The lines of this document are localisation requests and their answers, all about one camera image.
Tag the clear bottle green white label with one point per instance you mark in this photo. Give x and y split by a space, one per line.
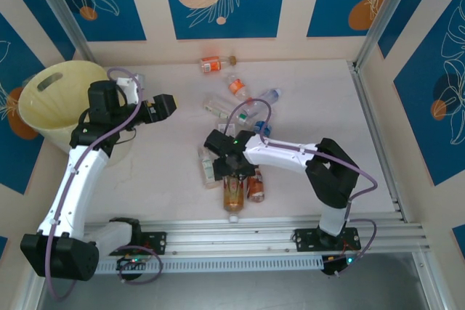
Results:
218 106

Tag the white plastic bin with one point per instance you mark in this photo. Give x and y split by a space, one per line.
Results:
121 150

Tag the brown chocolate drink bottle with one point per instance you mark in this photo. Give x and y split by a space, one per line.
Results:
256 188

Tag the clear water bottle blue cap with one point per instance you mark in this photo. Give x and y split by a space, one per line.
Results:
267 97

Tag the red label tea bottle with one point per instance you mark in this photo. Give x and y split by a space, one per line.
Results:
234 197

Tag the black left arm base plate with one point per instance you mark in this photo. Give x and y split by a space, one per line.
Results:
156 242

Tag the aluminium table side rail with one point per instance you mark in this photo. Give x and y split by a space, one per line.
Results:
378 143

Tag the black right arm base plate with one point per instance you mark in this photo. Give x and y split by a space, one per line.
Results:
305 240

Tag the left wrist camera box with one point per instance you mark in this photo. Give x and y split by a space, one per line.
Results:
129 90

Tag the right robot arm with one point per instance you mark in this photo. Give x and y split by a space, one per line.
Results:
276 154

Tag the square clear bottle white label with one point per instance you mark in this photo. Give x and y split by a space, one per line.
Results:
221 127

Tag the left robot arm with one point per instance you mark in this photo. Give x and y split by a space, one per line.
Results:
83 179

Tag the beige drink bottle green cap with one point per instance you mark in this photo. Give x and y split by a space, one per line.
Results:
208 172

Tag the aluminium frame post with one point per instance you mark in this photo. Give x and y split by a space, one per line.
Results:
60 8
385 8

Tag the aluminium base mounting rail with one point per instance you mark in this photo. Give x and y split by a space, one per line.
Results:
232 237

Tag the short blue label water bottle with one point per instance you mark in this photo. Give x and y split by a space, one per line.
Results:
266 129

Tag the yellow plastic bin liner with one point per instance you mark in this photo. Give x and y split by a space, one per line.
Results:
54 106

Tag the orange label bottle brown cap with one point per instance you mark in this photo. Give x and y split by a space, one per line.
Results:
212 65

